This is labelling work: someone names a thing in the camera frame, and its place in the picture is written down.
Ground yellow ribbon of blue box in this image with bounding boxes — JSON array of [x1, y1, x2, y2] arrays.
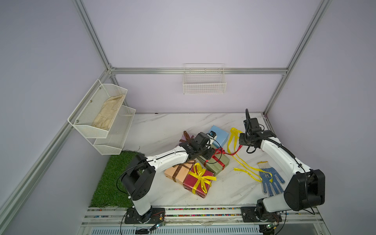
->
[[227, 127, 274, 183]]

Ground green gift box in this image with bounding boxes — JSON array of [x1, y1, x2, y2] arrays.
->
[[197, 154, 230, 176]]

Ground light blue gift box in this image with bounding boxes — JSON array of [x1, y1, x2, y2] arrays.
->
[[210, 125, 229, 148]]

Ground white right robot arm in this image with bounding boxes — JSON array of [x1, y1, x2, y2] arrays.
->
[[239, 116, 325, 222]]

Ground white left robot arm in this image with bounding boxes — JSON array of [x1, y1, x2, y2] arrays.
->
[[119, 131, 216, 224]]

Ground purple gift box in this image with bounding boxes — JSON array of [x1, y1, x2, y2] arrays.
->
[[178, 131, 194, 145]]

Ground brown ribbon on orange box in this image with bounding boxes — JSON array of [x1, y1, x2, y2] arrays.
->
[[172, 161, 195, 183]]

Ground orange gift box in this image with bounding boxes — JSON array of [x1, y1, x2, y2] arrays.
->
[[164, 160, 195, 185]]

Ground yellow ribbon on red box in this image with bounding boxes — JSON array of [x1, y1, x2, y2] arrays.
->
[[189, 163, 216, 195]]

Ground red gift box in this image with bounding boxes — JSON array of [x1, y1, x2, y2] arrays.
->
[[183, 163, 217, 198]]

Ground blue dotted work glove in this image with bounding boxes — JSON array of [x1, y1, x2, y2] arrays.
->
[[258, 161, 285, 197]]

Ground green artificial grass mat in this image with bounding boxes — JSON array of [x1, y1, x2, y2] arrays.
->
[[90, 150, 139, 208]]

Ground white two-tier mesh shelf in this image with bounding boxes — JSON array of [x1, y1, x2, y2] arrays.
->
[[68, 80, 136, 155]]

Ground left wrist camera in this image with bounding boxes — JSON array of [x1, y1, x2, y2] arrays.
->
[[207, 131, 216, 140]]

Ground white wire wall basket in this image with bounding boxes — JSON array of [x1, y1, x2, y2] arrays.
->
[[183, 63, 227, 95]]

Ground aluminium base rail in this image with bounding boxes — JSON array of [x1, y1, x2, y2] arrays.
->
[[78, 205, 330, 235]]

